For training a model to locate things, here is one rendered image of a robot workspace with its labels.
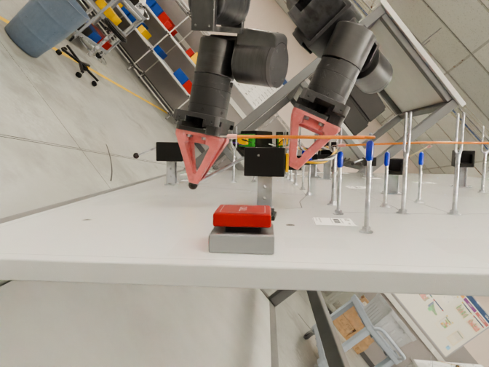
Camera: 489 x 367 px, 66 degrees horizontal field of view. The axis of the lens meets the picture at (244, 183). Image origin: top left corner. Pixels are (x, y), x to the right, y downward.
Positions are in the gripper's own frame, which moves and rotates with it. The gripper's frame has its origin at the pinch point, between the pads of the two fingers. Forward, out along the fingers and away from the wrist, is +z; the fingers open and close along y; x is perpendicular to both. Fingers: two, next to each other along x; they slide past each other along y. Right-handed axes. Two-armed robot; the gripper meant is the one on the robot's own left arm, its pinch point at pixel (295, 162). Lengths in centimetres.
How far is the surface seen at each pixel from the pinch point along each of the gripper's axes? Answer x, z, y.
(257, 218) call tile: 1.8, 5.5, -22.7
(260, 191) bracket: 2.7, 5.7, -0.8
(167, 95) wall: 287, -13, 784
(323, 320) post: -27, 36, 48
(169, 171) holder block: 24.1, 14.1, 31.9
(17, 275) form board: 17.1, 17.0, -26.9
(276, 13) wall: 139, -269, 789
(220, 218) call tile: 4.7, 6.9, -22.8
